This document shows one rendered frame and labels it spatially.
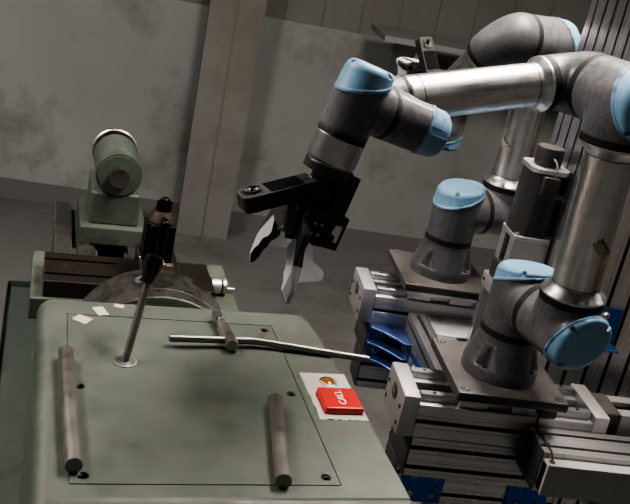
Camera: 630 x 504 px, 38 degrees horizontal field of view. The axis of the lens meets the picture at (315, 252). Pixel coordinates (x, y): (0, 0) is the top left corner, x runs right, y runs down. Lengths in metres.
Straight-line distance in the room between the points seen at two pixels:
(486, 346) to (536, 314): 0.16
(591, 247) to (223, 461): 0.74
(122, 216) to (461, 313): 1.12
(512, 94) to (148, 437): 0.81
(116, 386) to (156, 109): 4.14
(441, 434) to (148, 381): 0.68
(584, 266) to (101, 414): 0.84
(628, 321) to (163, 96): 3.79
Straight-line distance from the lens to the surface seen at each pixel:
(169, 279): 1.75
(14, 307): 3.14
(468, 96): 1.52
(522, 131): 2.24
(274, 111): 5.41
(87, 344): 1.45
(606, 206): 1.58
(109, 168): 2.79
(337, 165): 1.29
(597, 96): 1.55
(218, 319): 1.54
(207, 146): 5.26
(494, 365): 1.78
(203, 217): 5.39
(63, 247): 2.79
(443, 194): 2.19
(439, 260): 2.21
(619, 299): 2.03
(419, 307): 2.24
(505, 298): 1.74
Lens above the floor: 1.95
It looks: 21 degrees down
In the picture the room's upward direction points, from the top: 12 degrees clockwise
